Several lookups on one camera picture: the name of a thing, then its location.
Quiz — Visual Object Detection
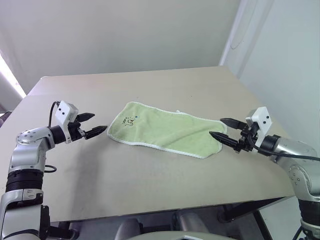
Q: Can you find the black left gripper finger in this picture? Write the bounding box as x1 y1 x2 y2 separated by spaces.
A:
77 112 96 124
83 125 108 140

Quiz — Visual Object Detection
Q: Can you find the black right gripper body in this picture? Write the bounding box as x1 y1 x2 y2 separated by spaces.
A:
234 121 260 153

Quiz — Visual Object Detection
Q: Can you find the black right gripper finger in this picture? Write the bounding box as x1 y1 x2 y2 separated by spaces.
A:
209 130 239 151
219 117 245 130

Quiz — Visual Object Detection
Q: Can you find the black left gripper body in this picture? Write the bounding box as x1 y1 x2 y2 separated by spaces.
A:
67 120 88 143

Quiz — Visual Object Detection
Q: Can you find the light green towel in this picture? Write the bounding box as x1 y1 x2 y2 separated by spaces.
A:
106 100 228 160

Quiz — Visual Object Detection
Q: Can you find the light grey robot torso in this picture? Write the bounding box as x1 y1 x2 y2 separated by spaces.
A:
134 229 226 240

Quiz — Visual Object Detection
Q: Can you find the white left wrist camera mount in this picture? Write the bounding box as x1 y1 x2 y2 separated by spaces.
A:
54 100 79 145

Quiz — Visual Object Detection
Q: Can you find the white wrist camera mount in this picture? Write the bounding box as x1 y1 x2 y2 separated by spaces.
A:
246 106 272 147
54 100 79 145

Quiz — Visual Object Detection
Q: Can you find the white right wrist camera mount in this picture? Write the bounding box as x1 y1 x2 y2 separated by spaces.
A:
246 106 272 147

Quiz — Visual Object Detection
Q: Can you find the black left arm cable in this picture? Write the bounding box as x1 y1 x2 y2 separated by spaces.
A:
43 100 62 174

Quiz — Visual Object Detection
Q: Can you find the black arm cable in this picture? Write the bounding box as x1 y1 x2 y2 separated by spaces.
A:
253 146 320 162
43 100 62 174

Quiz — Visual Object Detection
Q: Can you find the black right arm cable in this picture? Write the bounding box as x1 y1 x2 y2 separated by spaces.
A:
253 146 320 162

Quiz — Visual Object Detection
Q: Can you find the black table frame bracket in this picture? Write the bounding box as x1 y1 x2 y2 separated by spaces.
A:
216 202 241 224

